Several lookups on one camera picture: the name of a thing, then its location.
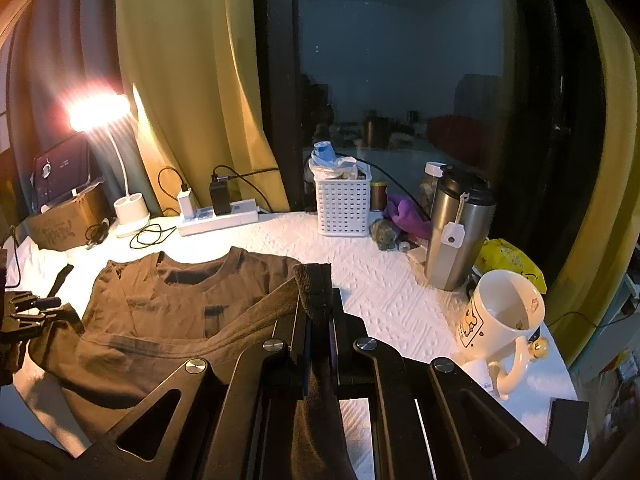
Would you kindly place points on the mottled stone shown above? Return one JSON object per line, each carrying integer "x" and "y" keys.
{"x": 385, "y": 234}

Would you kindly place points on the white plastic basket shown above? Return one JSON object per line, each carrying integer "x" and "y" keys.
{"x": 345, "y": 205}

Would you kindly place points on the yellow curtain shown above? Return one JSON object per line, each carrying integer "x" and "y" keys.
{"x": 600, "y": 185}
{"x": 200, "y": 85}

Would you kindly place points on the glass jar white lid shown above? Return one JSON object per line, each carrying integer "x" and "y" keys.
{"x": 430, "y": 190}

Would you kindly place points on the white power strip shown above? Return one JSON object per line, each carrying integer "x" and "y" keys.
{"x": 235, "y": 215}

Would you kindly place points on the stainless steel tumbler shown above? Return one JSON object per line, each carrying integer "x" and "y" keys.
{"x": 470, "y": 240}

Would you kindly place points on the white cloth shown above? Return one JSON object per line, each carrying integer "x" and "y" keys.
{"x": 35, "y": 260}

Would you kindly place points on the white charger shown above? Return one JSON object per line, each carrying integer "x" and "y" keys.
{"x": 186, "y": 205}

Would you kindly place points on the small gold lid jar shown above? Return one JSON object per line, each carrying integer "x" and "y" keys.
{"x": 380, "y": 195}

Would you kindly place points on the dark glass window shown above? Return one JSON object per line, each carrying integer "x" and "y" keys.
{"x": 400, "y": 60}

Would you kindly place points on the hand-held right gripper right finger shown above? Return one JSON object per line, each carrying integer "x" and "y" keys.
{"x": 340, "y": 330}

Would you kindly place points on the brown cardboard box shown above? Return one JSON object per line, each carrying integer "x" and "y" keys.
{"x": 65, "y": 225}

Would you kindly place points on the yellow packet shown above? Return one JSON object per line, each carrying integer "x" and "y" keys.
{"x": 505, "y": 255}

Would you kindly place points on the blue tube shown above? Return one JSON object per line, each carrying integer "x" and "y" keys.
{"x": 324, "y": 152}

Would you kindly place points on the black tablet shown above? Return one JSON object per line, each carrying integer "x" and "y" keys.
{"x": 62, "y": 165}

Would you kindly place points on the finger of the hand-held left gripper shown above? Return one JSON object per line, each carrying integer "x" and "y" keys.
{"x": 47, "y": 302}
{"x": 50, "y": 317}

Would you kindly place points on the black charger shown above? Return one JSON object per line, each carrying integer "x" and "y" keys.
{"x": 219, "y": 200}

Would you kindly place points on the white bear print mug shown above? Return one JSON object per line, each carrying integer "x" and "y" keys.
{"x": 500, "y": 320}

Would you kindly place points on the black rectangular object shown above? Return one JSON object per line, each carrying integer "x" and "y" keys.
{"x": 567, "y": 430}

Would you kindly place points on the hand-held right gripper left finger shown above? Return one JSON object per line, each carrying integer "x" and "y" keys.
{"x": 295, "y": 330}

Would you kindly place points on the grey curtain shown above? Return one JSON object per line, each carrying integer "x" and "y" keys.
{"x": 60, "y": 50}

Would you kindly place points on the dark brown t-shirt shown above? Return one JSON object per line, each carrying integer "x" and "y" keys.
{"x": 150, "y": 300}

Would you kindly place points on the white plastic wrapper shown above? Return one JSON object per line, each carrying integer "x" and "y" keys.
{"x": 345, "y": 164}

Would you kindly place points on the white desk lamp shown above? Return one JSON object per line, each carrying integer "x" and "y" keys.
{"x": 131, "y": 215}

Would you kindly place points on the purple cloth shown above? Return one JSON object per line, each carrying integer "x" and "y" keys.
{"x": 405, "y": 212}

